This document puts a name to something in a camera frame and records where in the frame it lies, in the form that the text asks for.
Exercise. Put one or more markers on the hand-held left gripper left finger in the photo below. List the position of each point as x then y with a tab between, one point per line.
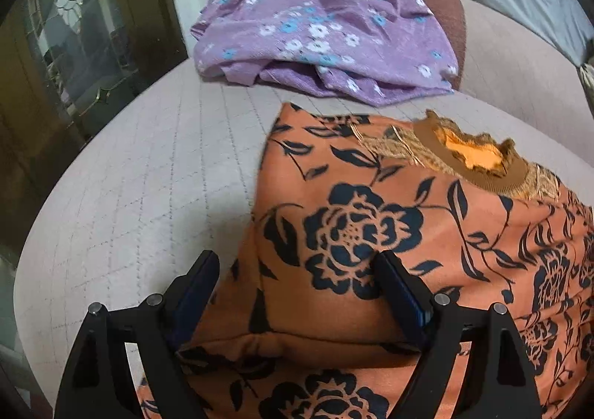
192	303

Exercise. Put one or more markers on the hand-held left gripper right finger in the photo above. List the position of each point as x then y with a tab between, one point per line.
403	299

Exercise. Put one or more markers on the orange black floral garment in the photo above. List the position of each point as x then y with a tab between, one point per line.
352	177

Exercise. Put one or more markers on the brown cushion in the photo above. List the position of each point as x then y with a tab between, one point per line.
448	15

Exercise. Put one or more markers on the beige patterned cloth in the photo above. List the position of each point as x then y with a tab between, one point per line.
587	73

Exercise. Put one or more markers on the dark wooden glass door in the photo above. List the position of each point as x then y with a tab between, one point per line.
93	29

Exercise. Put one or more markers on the purple floral garment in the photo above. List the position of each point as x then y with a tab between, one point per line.
325	15

